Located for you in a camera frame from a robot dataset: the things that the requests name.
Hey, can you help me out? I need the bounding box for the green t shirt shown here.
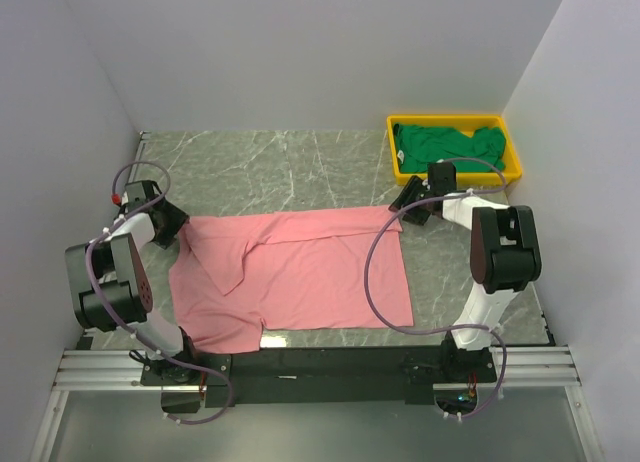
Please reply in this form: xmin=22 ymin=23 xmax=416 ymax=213
xmin=392 ymin=124 xmax=506 ymax=174

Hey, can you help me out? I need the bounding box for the black base beam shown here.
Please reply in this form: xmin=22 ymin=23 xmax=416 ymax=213
xmin=129 ymin=341 xmax=498 ymax=415

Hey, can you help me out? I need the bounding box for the yellow plastic bin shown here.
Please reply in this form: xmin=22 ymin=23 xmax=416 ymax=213
xmin=386 ymin=114 xmax=523 ymax=186

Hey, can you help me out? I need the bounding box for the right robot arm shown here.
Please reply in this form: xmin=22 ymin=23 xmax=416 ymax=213
xmin=389 ymin=158 xmax=542 ymax=381

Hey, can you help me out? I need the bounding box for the aluminium frame rail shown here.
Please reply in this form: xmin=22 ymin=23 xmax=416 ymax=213
xmin=29 ymin=131 xmax=151 ymax=462

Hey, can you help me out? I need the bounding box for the pink t shirt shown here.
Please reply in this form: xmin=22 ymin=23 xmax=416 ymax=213
xmin=169 ymin=206 xmax=414 ymax=354

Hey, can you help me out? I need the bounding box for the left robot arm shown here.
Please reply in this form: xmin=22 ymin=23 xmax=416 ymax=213
xmin=64 ymin=180 xmax=200 ymax=384

